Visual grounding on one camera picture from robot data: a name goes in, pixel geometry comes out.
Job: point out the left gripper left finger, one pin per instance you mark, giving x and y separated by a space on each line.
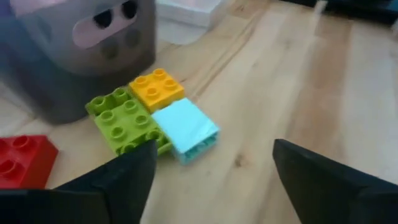
130 180

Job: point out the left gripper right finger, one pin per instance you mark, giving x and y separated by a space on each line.
311 186

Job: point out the lime green studded brick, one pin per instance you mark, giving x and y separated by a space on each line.
124 124

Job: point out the light blue brick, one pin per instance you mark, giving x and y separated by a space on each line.
186 127

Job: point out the yellow four-stud brick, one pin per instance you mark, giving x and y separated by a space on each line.
155 90

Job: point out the red studded brick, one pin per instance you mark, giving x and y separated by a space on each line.
25 161

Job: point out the pink foam dice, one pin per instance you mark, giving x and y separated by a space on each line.
87 32

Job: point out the dark grey plastic bin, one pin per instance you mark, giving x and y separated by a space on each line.
46 84

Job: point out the clear plastic bin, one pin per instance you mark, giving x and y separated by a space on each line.
186 12

